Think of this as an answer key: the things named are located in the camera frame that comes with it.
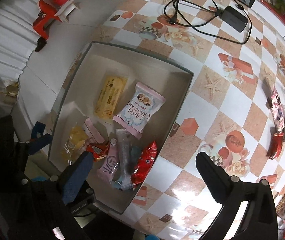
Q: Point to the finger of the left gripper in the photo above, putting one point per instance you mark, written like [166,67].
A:
[37,130]

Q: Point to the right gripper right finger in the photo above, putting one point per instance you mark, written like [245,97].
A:
[219,183]

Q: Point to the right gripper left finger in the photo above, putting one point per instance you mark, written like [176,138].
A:
[65,187]

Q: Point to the pink small snack packet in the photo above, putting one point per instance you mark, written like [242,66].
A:
[107,171]

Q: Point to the gold foil candy packet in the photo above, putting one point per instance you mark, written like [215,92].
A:
[75,141]

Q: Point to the clear grey stick packet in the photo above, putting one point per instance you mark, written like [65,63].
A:
[128,157]

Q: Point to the long red snack packet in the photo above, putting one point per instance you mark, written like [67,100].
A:
[144,164]

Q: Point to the yellow wafer snack packet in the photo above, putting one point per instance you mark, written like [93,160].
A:
[109,96]

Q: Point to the pink crispy cranberry packet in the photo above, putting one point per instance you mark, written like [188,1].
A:
[137,112]

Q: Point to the small red snack bag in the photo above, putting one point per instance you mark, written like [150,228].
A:
[99,151]

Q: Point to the red chocolate bar packet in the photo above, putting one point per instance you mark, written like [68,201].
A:
[276,145]

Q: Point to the pink white snack packet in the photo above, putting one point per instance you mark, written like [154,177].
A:
[277,110]

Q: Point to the red plastic toy stand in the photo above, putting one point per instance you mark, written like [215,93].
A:
[51,10]

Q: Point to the black power adapter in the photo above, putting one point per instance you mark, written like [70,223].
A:
[234,18]

